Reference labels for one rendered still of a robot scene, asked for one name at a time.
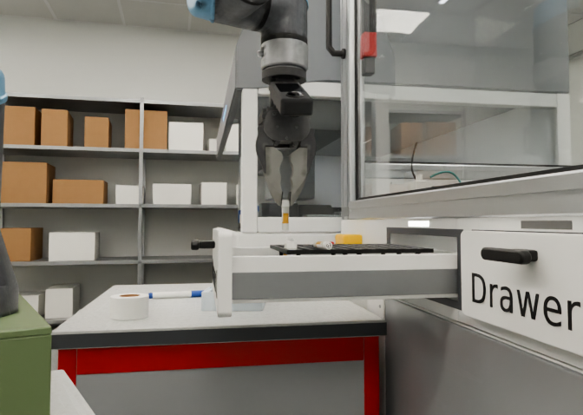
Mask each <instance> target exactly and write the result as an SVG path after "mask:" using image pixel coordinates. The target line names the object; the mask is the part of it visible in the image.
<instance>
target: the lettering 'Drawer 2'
mask: <svg viewBox="0 0 583 415"><path fill-rule="evenodd" d="M475 277H478V278H480V279H481V282H482V286H483V295H482V298H481V299H480V300H476V299H475ZM494 288H497V289H498V285H493V286H492V284H489V293H490V307H493V289H494ZM501 290H507V291H508V292H509V297H508V296H502V297H501V300H500V305H501V310H502V311H503V312H509V310H510V312H511V313H513V295H512V292H511V290H510V288H508V287H501ZM516 290H517V295H518V301H519V305H520V310H521V316H523V317H525V313H526V307H527V300H528V304H529V309H530V313H531V319H534V320H535V317H536V312H537V306H538V300H539V294H536V295H535V300H534V311H533V308H532V303H531V299H530V293H529V292H526V293H525V299H524V306H523V307H522V303H521V293H520V290H518V289H516ZM485 297H486V285H485V281H484V279H483V278H482V276H481V275H479V274H478V273H472V302H475V303H482V302H483V301H484V300H485ZM503 300H510V303H509V307H508V309H506V308H504V306H503ZM549 300H553V301H554V302H555V303H556V305H557V307H558V310H557V309H553V308H549V307H547V303H548V301H549ZM574 306H579V307H580V302H578V301H575V302H574V303H573V304H572V301H571V300H568V301H567V318H568V330H570V331H572V310H573V307H574ZM547 311H549V312H552V313H558V314H561V306H560V303H559V301H558V300H557V299H556V298H555V297H554V296H548V297H546V299H545V301H544V305H543V312H544V316H545V319H546V321H547V323H548V324H550V325H551V326H561V322H558V323H555V322H552V321H551V320H550V319H549V318H548V315H547Z"/></svg>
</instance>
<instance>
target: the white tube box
mask: <svg viewBox="0 0 583 415"><path fill-rule="evenodd" d="M264 307H265V303H239V304H232V311H263V309H264ZM201 311H217V310H216V306H215V301H214V296H213V287H208V288H207V289H206V290H204V291H203V292H201Z"/></svg>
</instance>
